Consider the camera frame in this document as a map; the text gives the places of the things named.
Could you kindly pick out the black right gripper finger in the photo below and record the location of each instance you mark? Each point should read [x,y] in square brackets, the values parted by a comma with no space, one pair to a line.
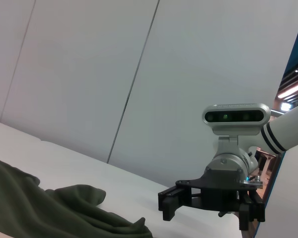
[250,210]
[171,200]

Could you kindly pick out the silver right wrist depth camera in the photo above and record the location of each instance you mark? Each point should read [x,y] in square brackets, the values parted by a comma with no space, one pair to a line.
[233,116]

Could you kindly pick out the wooden background furniture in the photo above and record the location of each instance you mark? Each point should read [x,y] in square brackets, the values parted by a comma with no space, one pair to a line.
[265,161]

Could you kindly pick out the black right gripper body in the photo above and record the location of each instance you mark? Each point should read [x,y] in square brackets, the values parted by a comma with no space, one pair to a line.
[218,196]

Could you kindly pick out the white partition with blue edge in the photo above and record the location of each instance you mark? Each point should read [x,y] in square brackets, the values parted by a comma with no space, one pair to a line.
[288,198]

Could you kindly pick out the dark green FREE! t-shirt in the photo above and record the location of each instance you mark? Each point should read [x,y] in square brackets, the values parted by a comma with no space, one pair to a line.
[39,210]

